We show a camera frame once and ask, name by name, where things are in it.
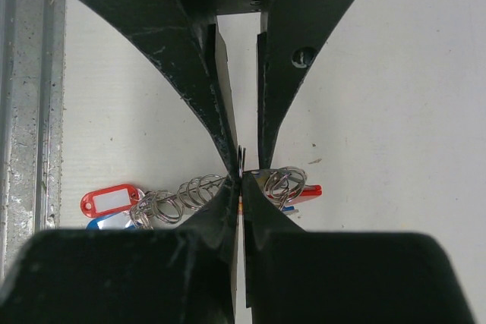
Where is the blue key tag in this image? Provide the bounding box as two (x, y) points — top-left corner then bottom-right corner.
(86, 212), (134, 230)

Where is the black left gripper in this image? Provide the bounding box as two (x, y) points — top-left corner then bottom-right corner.
(79, 0), (354, 178)

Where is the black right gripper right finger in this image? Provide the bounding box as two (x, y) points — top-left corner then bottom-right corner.
(241, 172), (474, 323)

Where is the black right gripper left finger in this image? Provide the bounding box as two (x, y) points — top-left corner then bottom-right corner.
(1, 177), (241, 323)

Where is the red key tag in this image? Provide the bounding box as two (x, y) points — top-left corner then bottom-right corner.
(80, 184), (142, 219)

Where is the aluminium front rail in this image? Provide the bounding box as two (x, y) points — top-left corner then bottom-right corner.
(1, 0), (66, 275)

